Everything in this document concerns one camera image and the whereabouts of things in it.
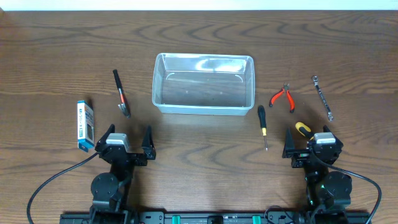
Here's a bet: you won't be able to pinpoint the slim black yellow screwdriver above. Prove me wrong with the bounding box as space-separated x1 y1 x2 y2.
257 105 268 151

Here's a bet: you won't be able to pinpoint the orange handled cutting pliers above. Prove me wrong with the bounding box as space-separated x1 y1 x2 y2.
269 83 295 113

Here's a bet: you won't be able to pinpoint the stubby yellow black screwdriver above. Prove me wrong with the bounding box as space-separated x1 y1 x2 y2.
295 122 314 140

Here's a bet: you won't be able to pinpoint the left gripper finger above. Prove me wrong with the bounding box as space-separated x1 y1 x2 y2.
96 124 115 146
141 126 154 149

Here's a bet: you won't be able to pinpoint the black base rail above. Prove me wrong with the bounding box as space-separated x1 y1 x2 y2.
59 210 368 224

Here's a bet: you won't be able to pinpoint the clear plastic container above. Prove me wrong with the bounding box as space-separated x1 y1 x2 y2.
152 53 256 116

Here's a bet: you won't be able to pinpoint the small black handled hammer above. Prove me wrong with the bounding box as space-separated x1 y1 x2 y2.
113 69 131 118

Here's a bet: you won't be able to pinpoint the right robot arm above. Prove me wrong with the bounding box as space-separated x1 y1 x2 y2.
282 126 352 224

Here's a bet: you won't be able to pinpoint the blue white screwdriver set box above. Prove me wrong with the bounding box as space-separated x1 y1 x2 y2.
77 100 95 152

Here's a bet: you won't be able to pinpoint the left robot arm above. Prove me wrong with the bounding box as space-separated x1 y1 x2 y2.
88 124 156 224

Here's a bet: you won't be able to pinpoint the silver ratchet wrench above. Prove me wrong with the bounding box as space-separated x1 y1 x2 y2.
312 76 334 121

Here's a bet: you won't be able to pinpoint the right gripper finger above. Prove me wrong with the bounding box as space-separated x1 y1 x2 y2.
322 125 339 142
284 128 295 150

